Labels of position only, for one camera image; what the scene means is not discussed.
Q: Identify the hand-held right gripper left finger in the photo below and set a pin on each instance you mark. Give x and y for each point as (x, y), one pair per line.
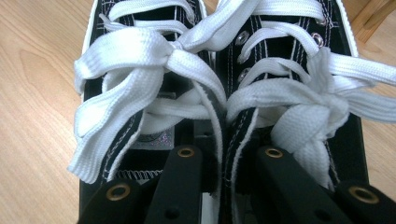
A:
(207, 155)

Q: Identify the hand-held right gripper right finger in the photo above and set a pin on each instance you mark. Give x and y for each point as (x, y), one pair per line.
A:
(247, 161)

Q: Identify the black canvas sneaker white laces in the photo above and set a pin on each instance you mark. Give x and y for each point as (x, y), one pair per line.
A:
(124, 53)
(280, 102)

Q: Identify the wooden shoe rack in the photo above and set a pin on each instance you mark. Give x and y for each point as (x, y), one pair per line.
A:
(376, 18)

